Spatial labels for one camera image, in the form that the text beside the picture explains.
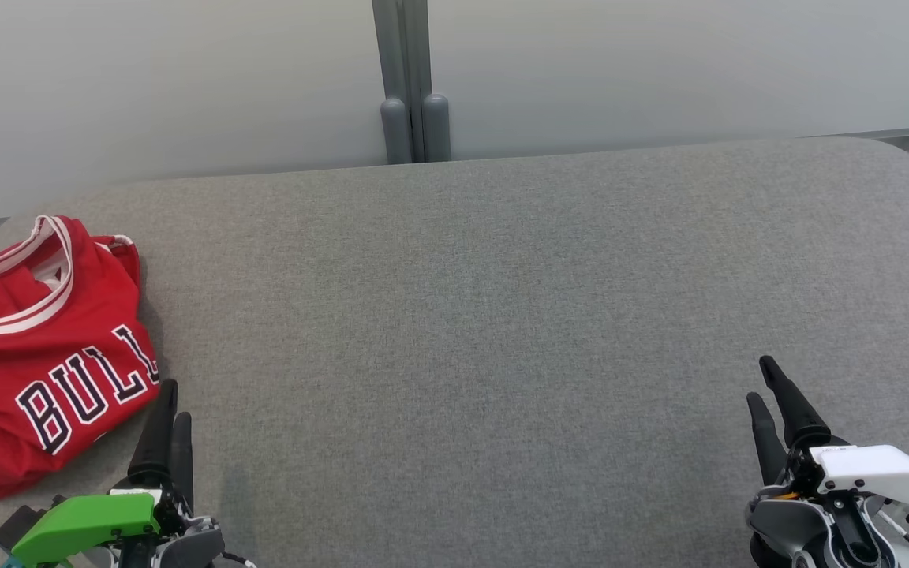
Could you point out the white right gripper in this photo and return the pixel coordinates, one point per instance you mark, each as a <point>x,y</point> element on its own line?
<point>873,469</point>

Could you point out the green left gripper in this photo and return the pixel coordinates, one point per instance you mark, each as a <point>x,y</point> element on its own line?
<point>84,525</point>

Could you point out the red Bulls basketball jersey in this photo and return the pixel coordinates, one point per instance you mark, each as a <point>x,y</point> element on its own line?
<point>20,355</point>

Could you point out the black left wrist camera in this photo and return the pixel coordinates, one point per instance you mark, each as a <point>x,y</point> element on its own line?
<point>16,528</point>

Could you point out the grey partition post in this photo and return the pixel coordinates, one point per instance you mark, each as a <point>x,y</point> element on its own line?
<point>413,79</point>

